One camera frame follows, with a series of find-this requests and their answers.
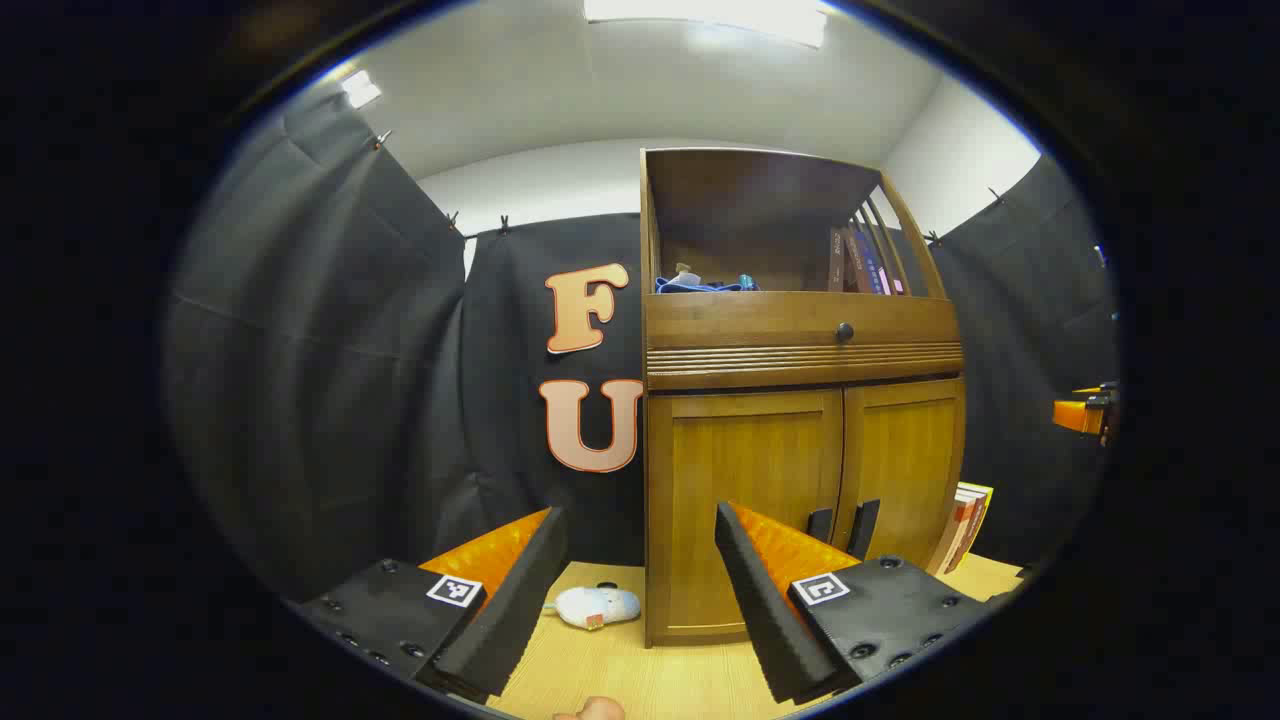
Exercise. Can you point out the black backdrop cloth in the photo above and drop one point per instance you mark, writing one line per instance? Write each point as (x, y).
(330, 350)

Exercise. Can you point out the beige orange book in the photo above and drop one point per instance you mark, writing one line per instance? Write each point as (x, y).
(952, 535)

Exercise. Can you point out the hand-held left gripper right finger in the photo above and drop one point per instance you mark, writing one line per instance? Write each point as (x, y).
(760, 610)

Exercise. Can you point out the blue cloth item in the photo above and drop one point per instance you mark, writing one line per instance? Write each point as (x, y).
(700, 287)

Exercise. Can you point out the large ceiling light panel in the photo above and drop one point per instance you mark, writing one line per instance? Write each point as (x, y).
(705, 18)

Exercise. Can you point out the wooden cabinet drawer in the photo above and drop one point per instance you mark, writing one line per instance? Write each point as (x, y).
(750, 320)

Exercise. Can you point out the small ceiling light panel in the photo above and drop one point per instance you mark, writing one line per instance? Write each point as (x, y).
(360, 88)

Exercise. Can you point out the white plush toy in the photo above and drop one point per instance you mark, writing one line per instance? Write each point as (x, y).
(596, 607)

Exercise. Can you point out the pink round object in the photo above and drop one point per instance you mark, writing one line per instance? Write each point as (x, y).
(598, 710)

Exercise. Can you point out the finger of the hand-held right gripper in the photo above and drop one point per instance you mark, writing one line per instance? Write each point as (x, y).
(1075, 415)

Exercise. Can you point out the wooden double-door shoe cabinet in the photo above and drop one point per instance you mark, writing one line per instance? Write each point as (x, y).
(750, 200)

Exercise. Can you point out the wooden shoe cabinet door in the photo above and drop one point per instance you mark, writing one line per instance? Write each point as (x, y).
(905, 450)
(740, 460)

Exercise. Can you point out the brown standing book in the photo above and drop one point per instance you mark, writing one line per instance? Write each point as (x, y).
(972, 520)

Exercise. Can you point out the blue shelf book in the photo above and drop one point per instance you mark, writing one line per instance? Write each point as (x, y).
(876, 266)

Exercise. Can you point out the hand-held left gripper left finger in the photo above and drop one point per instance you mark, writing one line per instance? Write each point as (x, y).
(510, 610)

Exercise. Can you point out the maroon shelf book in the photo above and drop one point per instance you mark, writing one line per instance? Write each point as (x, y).
(858, 262)

